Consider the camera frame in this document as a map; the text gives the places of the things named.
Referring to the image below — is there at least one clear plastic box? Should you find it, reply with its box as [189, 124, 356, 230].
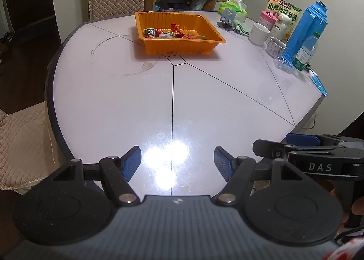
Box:
[273, 54, 299, 74]

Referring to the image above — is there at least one grey phone stand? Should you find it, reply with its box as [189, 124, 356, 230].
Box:
[217, 9, 238, 31]

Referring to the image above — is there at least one white plastic bag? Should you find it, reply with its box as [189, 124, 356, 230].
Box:
[190, 0, 209, 10]

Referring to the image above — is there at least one green cloth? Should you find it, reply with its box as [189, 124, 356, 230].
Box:
[233, 21, 252, 36]

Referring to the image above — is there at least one pink bottle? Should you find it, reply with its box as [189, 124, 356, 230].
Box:
[259, 10, 278, 31]

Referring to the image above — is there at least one white bottle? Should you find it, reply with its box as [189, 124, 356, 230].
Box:
[270, 15, 291, 44]

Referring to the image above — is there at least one clear water bottle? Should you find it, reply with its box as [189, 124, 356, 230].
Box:
[292, 31, 321, 72]

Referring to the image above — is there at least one blue thermos jug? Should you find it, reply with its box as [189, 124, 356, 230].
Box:
[285, 0, 330, 61]

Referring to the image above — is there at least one yellow seed bag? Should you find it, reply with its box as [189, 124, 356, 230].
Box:
[266, 0, 303, 44]

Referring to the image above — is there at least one white mug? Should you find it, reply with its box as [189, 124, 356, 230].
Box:
[249, 22, 270, 46]

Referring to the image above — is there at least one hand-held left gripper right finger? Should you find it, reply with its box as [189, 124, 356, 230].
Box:
[214, 146, 306, 206]

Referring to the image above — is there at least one orange plastic tray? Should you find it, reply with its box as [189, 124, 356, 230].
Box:
[134, 11, 226, 55]

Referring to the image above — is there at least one row of shoes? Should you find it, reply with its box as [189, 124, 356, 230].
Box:
[0, 31, 15, 53]

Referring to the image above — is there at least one patterned mug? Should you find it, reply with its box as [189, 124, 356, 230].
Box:
[266, 36, 287, 56]

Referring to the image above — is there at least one red white patterned cloth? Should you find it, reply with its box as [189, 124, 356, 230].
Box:
[324, 237, 364, 260]

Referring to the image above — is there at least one blue flat packet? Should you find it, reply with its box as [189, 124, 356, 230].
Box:
[308, 74, 327, 96]

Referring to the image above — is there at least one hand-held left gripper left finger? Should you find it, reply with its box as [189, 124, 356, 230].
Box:
[50, 146, 142, 208]

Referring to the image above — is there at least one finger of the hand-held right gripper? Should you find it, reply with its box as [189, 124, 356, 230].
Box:
[285, 133, 323, 147]
[253, 139, 293, 161]

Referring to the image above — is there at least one green tissue pack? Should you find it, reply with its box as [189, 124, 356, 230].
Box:
[218, 0, 248, 23]

